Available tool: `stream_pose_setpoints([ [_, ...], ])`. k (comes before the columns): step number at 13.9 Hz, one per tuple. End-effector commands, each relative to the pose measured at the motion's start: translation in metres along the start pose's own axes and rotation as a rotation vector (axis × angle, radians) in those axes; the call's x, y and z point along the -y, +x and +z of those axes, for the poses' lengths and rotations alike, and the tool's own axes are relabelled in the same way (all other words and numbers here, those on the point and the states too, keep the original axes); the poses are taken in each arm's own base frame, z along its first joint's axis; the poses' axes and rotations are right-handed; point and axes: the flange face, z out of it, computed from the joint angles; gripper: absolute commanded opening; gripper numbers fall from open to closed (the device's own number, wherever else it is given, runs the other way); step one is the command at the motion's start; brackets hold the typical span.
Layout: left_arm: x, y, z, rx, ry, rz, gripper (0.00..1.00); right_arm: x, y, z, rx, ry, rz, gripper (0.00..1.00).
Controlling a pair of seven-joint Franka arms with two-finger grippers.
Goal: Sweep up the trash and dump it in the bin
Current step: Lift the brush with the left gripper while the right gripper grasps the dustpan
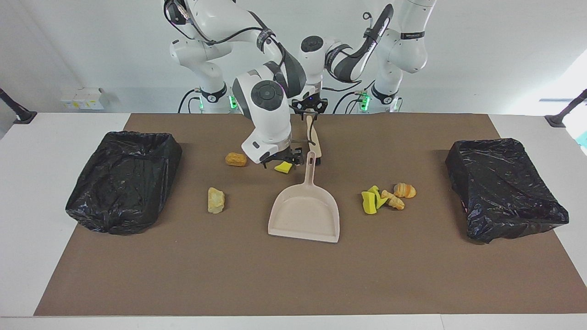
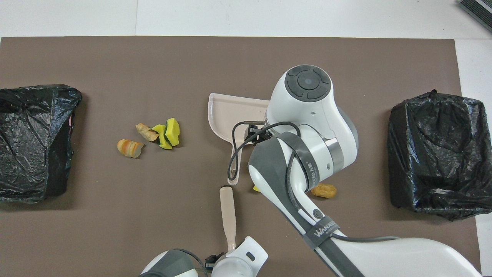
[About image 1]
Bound beige hand brush black bristles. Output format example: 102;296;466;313
305;115;323;165

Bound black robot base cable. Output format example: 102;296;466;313
332;80;377;114
177;88;202;114

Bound black trash bag bin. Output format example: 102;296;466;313
65;131;183;236
445;137;570;244

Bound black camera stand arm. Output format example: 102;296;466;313
0;88;37;124
545;89;587;128

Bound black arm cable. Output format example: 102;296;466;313
321;4;395;92
164;0;294;92

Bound pale round bread piece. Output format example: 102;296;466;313
381;190;406;210

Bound pale angular bread chunk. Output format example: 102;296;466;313
207;187;226;215

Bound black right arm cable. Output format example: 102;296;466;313
164;0;294;92

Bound beige plastic dustpan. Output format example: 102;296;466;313
268;150;341;243

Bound brown table mat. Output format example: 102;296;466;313
33;113;587;317

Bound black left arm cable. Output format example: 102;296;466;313
321;4;395;92

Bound striped orange croissant piece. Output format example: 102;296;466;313
393;182;417;199

